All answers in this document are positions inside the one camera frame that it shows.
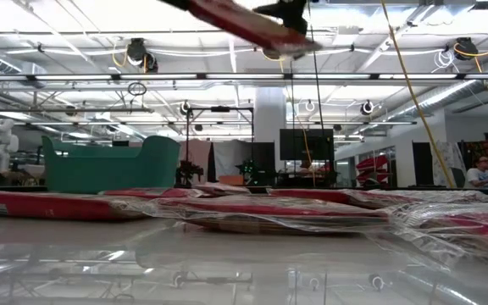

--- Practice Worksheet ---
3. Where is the white humanoid robot figure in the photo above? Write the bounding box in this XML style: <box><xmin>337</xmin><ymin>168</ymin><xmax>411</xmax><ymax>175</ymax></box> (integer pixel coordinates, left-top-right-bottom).
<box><xmin>0</xmin><ymin>118</ymin><xmax>19</xmax><ymax>174</ymax></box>

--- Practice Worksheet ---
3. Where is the thin orange hanging cable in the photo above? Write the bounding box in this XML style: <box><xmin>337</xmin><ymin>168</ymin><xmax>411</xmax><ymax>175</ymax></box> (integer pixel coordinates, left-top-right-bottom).
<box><xmin>280</xmin><ymin>58</ymin><xmax>316</xmax><ymax>188</ymax></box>

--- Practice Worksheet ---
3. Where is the yellow hanging cable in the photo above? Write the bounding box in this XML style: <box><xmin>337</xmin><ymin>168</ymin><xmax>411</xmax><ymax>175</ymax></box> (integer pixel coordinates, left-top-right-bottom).
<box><xmin>380</xmin><ymin>0</ymin><xmax>456</xmax><ymax>189</ymax></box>

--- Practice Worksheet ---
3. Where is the person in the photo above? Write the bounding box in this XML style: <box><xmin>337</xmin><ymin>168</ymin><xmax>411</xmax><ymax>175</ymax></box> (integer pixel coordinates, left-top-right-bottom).
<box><xmin>463</xmin><ymin>155</ymin><xmax>488</xmax><ymax>190</ymax></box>

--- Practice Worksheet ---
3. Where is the long ceiling light strip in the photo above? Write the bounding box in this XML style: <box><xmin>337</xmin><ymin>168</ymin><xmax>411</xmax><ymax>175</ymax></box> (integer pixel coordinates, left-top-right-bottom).
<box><xmin>0</xmin><ymin>73</ymin><xmax>488</xmax><ymax>82</ymax></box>

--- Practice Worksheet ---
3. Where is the pink curtain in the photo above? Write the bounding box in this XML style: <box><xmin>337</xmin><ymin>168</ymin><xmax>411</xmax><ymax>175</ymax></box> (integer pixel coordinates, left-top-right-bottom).
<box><xmin>179</xmin><ymin>139</ymin><xmax>213</xmax><ymax>184</ymax></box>

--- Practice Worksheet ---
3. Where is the orange box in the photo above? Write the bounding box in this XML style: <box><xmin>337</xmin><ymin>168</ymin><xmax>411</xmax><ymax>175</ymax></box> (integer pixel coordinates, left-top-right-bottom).
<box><xmin>218</xmin><ymin>175</ymin><xmax>246</xmax><ymax>186</ymax></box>

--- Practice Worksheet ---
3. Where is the teal plastic basket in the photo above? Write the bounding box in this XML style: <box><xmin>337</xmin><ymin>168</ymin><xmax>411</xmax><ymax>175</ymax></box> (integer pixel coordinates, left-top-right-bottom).
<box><xmin>42</xmin><ymin>135</ymin><xmax>181</xmax><ymax>195</ymax></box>

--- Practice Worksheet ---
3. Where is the white patterned cloth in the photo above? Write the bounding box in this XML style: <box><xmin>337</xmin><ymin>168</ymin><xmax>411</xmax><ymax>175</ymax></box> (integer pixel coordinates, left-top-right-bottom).
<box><xmin>432</xmin><ymin>141</ymin><xmax>468</xmax><ymax>188</ymax></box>

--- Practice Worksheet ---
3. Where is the red white striped object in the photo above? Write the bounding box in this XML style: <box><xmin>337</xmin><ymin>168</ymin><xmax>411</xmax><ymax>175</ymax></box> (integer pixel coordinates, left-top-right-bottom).
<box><xmin>356</xmin><ymin>154</ymin><xmax>391</xmax><ymax>184</ymax></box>

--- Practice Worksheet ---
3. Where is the black camera rig frame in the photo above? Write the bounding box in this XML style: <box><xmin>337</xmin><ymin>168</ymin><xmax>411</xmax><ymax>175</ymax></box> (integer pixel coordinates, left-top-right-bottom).
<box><xmin>186</xmin><ymin>106</ymin><xmax>255</xmax><ymax>188</ymax></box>

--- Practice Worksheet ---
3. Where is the black monitor screen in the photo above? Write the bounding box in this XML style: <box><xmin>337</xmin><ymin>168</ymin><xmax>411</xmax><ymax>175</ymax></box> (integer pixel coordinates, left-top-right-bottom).
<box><xmin>280</xmin><ymin>128</ymin><xmax>336</xmax><ymax>162</ymax></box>

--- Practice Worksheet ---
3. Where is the dark red patterned cloth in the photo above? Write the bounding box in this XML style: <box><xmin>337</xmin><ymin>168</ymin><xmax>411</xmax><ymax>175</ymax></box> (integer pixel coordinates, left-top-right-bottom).
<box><xmin>463</xmin><ymin>138</ymin><xmax>488</xmax><ymax>170</ymax></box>

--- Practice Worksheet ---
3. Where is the white square pillar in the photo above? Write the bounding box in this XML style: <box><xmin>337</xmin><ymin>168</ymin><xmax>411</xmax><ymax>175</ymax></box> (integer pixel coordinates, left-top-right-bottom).
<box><xmin>254</xmin><ymin>86</ymin><xmax>288</xmax><ymax>187</ymax></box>

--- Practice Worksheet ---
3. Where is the white curtain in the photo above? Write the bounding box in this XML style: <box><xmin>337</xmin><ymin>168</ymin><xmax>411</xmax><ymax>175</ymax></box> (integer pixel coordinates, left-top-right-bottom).
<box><xmin>212</xmin><ymin>139</ymin><xmax>253</xmax><ymax>179</ymax></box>

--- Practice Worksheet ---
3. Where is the black hanging cable loop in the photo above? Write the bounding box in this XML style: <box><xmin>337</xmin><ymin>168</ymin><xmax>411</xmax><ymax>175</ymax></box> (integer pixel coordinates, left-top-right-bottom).
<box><xmin>127</xmin><ymin>81</ymin><xmax>147</xmax><ymax>97</ymax></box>

